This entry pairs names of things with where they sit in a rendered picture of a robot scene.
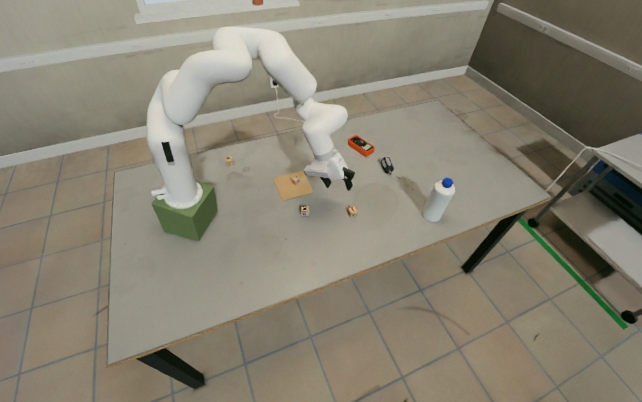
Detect orange pocket multimeter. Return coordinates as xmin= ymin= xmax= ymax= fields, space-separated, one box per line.
xmin=348 ymin=135 xmax=375 ymax=157

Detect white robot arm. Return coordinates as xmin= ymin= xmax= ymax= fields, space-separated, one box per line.
xmin=147 ymin=26 xmax=348 ymax=209

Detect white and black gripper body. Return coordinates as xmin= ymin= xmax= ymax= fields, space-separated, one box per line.
xmin=327 ymin=152 xmax=348 ymax=179

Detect white bottle with blue cap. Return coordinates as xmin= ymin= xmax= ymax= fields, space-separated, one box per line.
xmin=422 ymin=178 xmax=455 ymax=222

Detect tan square mat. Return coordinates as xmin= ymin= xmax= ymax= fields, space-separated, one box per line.
xmin=273 ymin=171 xmax=314 ymax=201

